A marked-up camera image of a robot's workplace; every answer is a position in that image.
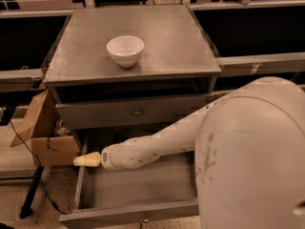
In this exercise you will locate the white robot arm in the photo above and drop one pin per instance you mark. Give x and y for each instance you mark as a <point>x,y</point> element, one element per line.
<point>249,160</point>

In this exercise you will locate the grey drawer cabinet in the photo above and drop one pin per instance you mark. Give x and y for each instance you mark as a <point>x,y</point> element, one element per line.
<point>176,60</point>

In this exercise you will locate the grey open middle drawer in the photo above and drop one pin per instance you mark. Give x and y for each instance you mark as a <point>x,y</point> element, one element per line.
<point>164,189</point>

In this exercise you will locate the white ceramic bowl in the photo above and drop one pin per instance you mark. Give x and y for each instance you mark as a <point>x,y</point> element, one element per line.
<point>125,50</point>

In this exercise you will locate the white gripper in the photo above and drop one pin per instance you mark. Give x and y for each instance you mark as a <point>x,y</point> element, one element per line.
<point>107,158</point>

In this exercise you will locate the grey rail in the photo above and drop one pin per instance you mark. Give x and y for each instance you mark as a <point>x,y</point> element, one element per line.
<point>262,64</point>
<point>20,80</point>

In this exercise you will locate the grey rail left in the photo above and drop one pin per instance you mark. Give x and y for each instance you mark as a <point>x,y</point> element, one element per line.
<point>20,80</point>

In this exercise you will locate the grey top drawer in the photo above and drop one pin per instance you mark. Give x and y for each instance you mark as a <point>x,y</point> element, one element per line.
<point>133,111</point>

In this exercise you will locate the grey rail right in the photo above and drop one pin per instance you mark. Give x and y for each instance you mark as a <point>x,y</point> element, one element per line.
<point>262,64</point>

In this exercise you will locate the black stand leg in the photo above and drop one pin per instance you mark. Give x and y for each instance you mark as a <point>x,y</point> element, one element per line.
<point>26,208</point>

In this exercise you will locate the brown cardboard box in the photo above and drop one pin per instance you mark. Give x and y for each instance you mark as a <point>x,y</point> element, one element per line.
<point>38,127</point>

